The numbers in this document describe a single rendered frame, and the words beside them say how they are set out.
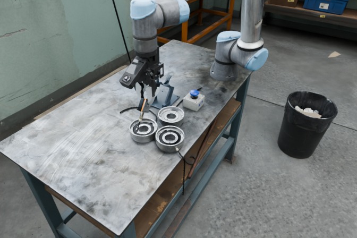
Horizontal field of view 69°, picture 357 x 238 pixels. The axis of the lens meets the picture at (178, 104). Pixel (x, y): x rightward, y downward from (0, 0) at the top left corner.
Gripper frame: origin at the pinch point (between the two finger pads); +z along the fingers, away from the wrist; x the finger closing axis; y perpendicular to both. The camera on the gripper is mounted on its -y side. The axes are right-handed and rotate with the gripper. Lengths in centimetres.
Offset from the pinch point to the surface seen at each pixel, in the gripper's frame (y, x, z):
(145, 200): -25.7, -18.0, 13.2
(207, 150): 26, -16, 40
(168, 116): 9.5, -3.7, 11.5
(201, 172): 53, -4, 93
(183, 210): 8, -14, 70
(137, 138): -8.3, -1.8, 10.5
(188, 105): 20.3, -7.5, 11.4
